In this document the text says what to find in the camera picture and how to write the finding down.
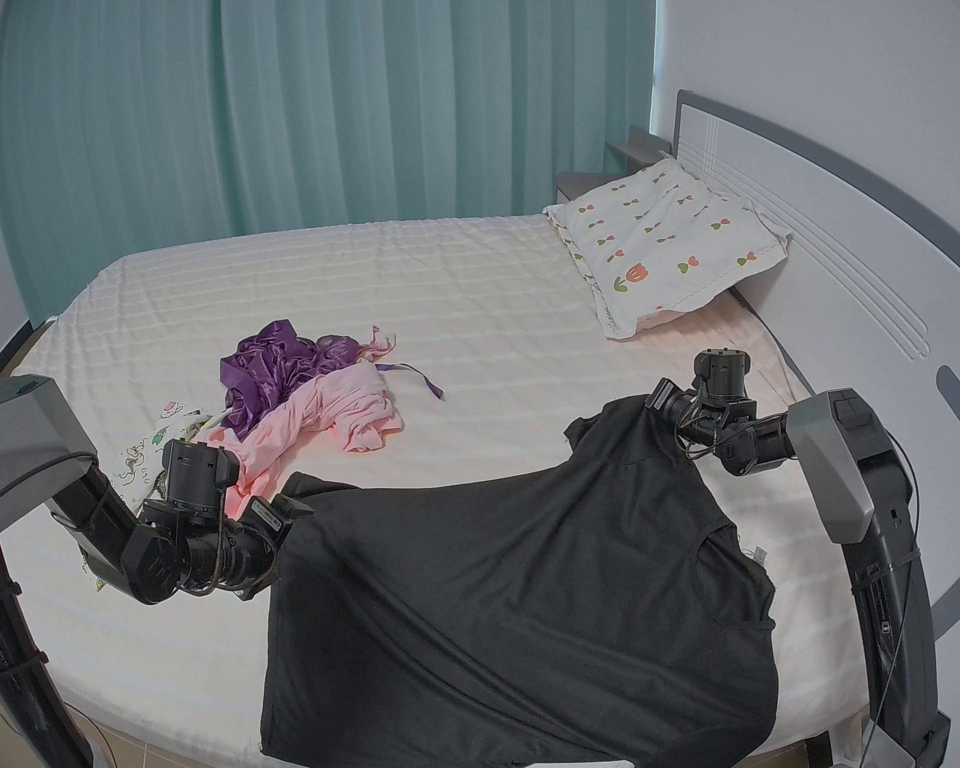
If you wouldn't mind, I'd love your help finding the white printed pyjama garment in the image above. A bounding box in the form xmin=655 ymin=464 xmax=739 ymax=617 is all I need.
xmin=78 ymin=401 xmax=226 ymax=594

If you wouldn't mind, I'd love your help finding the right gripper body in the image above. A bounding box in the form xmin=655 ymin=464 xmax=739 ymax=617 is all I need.
xmin=646 ymin=378 xmax=706 ymax=440

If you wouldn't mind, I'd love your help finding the purple satin garment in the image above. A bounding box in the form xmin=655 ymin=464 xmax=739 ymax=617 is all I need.
xmin=219 ymin=318 xmax=445 ymax=440

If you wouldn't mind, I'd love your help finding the black T-shirt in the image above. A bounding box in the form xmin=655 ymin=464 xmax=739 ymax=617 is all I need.
xmin=258 ymin=396 xmax=781 ymax=768

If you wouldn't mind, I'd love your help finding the bed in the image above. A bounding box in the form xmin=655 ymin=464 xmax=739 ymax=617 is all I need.
xmin=0 ymin=90 xmax=960 ymax=768

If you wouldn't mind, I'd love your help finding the blue-green curtain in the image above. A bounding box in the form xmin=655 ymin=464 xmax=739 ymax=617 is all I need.
xmin=0 ymin=0 xmax=661 ymax=331

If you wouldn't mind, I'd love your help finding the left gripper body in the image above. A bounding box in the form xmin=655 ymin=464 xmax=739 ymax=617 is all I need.
xmin=183 ymin=495 xmax=297 ymax=601

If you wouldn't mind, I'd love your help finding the pink garment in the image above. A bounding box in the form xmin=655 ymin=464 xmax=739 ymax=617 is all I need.
xmin=196 ymin=326 xmax=406 ymax=526

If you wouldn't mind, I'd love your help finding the white printed pillow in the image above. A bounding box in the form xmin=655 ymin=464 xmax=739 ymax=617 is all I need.
xmin=543 ymin=157 xmax=794 ymax=341

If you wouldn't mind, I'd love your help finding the grey bedside table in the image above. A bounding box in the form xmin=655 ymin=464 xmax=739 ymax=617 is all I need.
xmin=555 ymin=126 xmax=676 ymax=205

